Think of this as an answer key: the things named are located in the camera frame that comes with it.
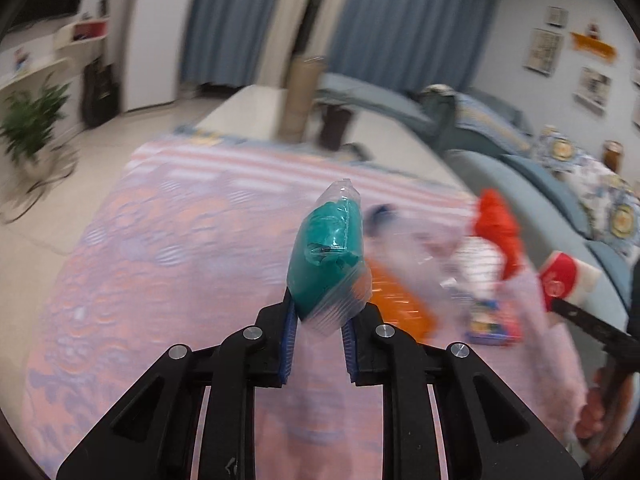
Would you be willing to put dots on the brown jar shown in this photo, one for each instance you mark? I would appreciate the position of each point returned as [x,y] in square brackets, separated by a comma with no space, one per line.
[612,156]

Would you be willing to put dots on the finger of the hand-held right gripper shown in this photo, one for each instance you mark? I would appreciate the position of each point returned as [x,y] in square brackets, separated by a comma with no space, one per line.
[590,322]

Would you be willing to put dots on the blue curtain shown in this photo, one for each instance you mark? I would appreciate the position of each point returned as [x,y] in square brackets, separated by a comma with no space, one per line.
[415,25]
[232,20]

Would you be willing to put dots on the orange snack packet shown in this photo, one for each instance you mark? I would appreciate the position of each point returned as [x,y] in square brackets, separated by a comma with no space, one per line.
[402,305]

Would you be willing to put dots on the cardboard tube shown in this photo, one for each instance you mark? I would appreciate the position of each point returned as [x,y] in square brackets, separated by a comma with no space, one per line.
[299,97]

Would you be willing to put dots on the large framed wall picture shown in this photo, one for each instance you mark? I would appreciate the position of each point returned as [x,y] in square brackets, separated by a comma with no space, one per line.
[542,51]

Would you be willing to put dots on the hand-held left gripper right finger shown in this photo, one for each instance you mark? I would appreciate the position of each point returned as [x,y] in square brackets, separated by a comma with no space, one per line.
[350,352]

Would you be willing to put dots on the white-framed wall picture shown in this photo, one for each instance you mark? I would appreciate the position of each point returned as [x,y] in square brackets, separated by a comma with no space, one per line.
[593,89]

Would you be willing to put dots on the white crumpled packet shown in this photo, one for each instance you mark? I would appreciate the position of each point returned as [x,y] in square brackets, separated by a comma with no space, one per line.
[477,270]

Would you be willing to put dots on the orange wall shelf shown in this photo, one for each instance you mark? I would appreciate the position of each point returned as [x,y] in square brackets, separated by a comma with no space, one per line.
[594,45]

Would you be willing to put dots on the floral cushion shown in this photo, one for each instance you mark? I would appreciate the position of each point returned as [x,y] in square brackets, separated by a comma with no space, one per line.
[595,185]

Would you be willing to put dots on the crumpled red plastic wrapper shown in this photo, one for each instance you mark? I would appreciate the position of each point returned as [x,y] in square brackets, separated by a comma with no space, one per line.
[500,225]

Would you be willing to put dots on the red and white packet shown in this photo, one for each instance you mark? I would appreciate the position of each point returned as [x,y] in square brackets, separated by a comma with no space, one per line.
[562,277]

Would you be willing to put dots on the pink patterned blanket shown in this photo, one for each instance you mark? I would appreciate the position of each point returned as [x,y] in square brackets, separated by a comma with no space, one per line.
[165,270]

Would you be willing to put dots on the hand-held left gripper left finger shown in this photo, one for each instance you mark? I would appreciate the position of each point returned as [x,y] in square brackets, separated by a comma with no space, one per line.
[289,342]

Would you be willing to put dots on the white cabinet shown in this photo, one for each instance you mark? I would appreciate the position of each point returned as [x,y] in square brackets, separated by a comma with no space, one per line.
[155,35]

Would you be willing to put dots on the colourful printed packet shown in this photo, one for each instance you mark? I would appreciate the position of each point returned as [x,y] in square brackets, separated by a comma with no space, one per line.
[495,327]

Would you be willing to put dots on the person's right hand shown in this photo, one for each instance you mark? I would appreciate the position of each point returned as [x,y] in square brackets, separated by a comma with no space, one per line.
[592,417]

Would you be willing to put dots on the dark brown vase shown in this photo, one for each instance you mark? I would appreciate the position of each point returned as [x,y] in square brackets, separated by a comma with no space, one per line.
[335,127]

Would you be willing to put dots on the clear bag with teal contents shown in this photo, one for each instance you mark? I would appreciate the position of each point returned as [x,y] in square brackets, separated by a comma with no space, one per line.
[327,252]

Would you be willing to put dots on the striped blue cushion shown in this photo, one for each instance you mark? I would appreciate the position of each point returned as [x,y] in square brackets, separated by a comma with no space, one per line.
[487,120]

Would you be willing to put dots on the white low table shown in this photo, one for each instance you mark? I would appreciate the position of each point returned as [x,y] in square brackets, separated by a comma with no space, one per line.
[250,112]

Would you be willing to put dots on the potted green plant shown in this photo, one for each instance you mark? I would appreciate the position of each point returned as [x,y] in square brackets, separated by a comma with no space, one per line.
[30,120]

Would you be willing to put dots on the teal sofa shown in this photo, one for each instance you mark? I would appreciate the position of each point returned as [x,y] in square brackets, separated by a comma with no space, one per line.
[530,180]

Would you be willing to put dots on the small framed wall picture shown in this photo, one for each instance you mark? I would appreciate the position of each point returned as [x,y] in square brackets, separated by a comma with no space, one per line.
[556,16]

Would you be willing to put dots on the black guitar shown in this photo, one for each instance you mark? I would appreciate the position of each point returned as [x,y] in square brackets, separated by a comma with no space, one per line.
[99,92]

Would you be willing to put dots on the white wall shelf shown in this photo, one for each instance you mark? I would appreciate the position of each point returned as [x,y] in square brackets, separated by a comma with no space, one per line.
[45,55]

